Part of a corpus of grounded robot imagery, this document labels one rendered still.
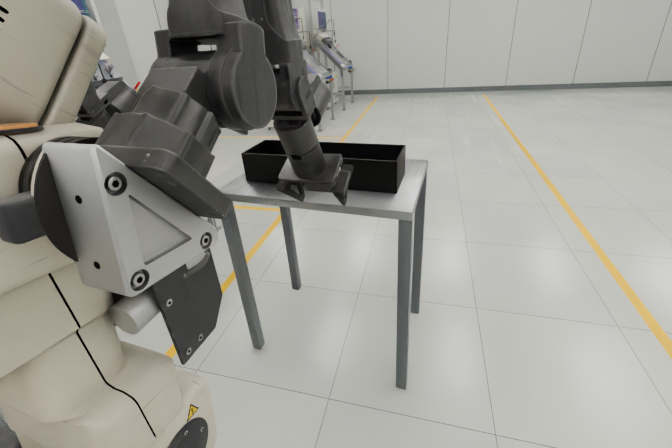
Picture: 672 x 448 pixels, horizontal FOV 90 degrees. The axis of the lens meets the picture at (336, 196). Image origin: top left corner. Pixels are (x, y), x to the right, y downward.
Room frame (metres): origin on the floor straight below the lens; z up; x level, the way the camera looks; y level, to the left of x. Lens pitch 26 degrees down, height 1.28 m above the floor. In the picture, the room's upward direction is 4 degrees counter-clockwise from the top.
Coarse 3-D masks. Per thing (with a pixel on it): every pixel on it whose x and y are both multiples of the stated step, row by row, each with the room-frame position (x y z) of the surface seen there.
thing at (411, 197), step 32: (416, 160) 1.26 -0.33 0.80; (224, 192) 1.09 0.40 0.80; (256, 192) 1.07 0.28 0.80; (320, 192) 1.03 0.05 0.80; (352, 192) 1.01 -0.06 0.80; (416, 192) 0.97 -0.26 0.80; (224, 224) 1.09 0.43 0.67; (288, 224) 1.47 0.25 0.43; (416, 224) 1.24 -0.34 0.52; (288, 256) 1.48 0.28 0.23; (416, 256) 1.23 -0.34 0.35; (416, 288) 1.23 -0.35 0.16; (256, 320) 1.10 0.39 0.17
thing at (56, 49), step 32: (0, 0) 0.32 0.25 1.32; (32, 0) 0.34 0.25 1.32; (64, 0) 0.37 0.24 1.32; (0, 32) 0.31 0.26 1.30; (32, 32) 0.33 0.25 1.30; (64, 32) 0.35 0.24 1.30; (96, 32) 0.39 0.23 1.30; (0, 64) 0.30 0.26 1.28; (32, 64) 0.32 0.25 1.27; (64, 64) 0.35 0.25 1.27; (96, 64) 0.37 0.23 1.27; (0, 96) 0.29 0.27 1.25; (32, 96) 0.31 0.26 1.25; (64, 96) 0.33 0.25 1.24
